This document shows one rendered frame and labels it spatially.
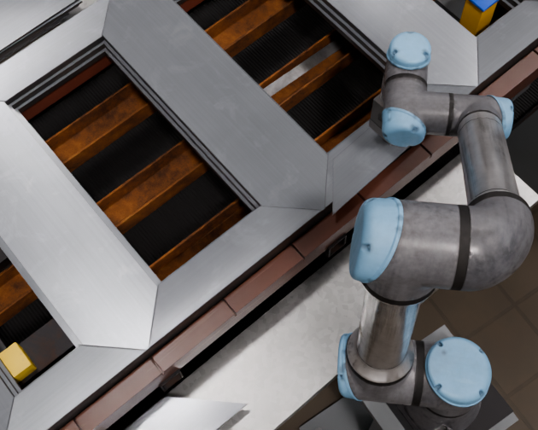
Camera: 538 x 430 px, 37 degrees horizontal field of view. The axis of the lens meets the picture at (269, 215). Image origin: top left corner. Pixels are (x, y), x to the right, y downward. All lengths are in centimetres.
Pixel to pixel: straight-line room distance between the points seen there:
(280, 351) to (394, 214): 72
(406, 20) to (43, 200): 89
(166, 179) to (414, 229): 94
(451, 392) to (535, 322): 115
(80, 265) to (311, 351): 51
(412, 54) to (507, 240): 48
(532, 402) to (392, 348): 122
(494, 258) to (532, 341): 147
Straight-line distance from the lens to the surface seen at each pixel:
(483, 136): 131
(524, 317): 254
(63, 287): 163
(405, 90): 142
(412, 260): 105
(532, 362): 250
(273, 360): 171
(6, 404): 160
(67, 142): 198
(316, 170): 166
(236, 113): 173
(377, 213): 105
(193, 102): 176
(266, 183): 165
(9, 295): 186
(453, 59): 183
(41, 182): 173
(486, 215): 108
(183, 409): 166
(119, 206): 187
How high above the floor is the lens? 234
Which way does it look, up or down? 66 degrees down
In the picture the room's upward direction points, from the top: 5 degrees counter-clockwise
